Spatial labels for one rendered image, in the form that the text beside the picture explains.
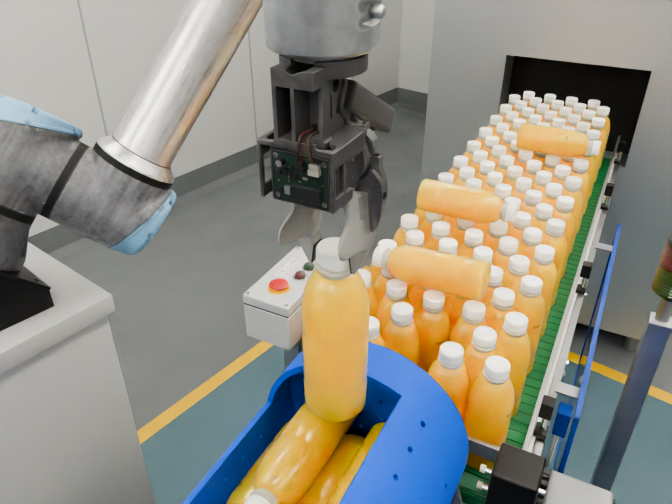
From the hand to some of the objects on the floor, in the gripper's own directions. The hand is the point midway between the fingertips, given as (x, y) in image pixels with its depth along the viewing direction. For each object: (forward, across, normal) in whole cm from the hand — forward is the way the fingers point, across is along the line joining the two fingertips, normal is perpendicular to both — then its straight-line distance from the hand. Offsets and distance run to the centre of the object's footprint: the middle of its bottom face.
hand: (336, 252), depth 59 cm
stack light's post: (+144, +37, +54) cm, 158 cm away
